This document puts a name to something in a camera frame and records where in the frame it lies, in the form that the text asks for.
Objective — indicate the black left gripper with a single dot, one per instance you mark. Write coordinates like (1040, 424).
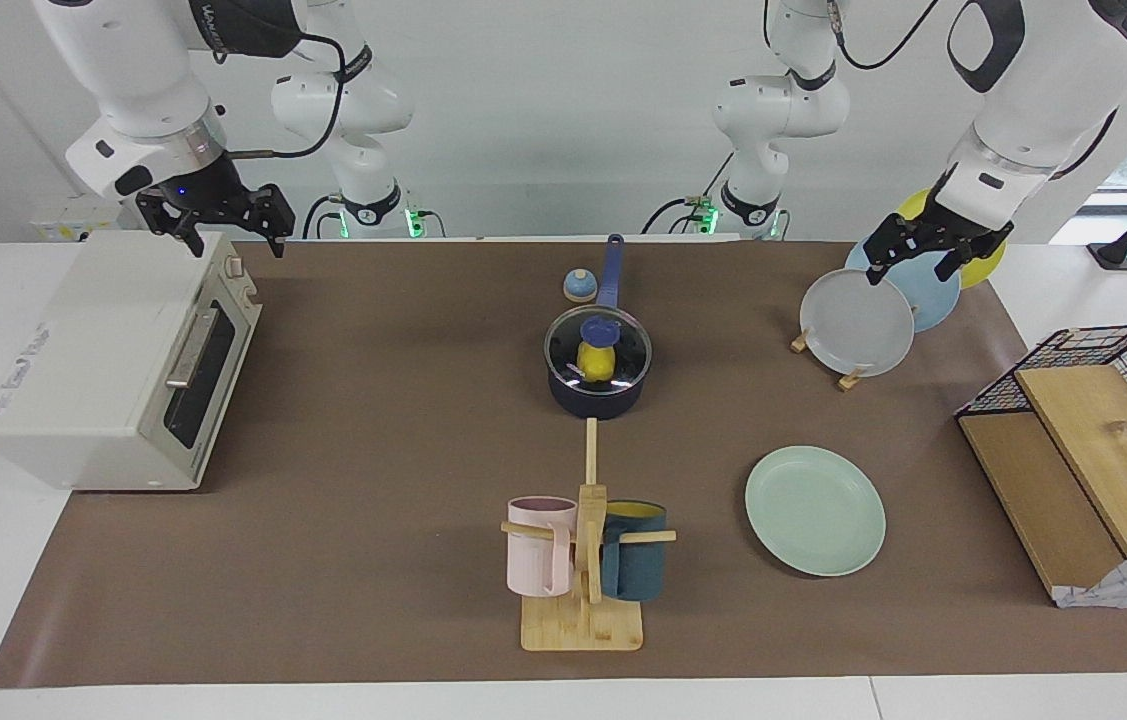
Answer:
(943, 230)

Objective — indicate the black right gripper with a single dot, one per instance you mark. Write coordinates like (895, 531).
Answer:
(213, 205)

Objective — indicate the glass lid with blue knob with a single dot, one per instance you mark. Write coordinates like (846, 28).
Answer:
(601, 330)

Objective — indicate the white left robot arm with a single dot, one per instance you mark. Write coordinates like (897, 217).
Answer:
(1043, 80)

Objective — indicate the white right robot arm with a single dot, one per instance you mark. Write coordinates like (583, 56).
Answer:
(143, 70)

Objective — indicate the light blue plate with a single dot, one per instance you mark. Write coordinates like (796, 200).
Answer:
(933, 300)

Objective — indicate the yellow plate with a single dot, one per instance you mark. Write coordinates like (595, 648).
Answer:
(983, 270)

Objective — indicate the grey plate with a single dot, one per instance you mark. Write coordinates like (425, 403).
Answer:
(858, 325)

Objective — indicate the wooden plate rack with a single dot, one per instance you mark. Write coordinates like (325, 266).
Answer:
(850, 379)

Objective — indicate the pale green plate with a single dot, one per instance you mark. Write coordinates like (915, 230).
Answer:
(813, 510)

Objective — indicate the white power strip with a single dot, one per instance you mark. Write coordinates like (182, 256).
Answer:
(73, 225)

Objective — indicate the white toaster oven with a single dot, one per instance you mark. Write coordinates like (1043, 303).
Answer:
(83, 380)

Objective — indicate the light wooden cutting board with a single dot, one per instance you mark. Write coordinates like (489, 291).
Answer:
(1093, 440)

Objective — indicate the brown wooden board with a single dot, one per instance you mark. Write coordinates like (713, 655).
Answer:
(1033, 500)

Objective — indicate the dark blue saucepan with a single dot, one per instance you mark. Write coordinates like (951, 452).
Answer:
(598, 405)

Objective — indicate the brown table mat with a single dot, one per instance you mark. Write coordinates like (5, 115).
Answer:
(373, 600)

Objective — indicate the teal mug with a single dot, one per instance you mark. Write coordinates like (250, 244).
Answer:
(638, 570)

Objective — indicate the pink mug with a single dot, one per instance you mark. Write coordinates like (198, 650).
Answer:
(535, 560)

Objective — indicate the wooden mug rack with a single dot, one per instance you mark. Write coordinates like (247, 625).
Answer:
(583, 630)

